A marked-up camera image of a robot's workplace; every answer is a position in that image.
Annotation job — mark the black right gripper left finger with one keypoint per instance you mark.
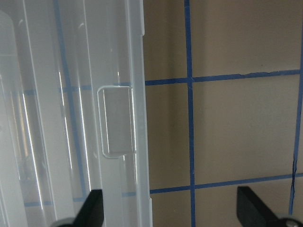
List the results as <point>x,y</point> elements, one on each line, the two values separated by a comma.
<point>91,213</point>

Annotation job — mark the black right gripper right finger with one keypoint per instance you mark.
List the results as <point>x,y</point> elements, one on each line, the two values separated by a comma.
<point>251,211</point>

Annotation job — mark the clear plastic box lid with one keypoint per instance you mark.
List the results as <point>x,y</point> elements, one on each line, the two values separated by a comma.
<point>72,112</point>

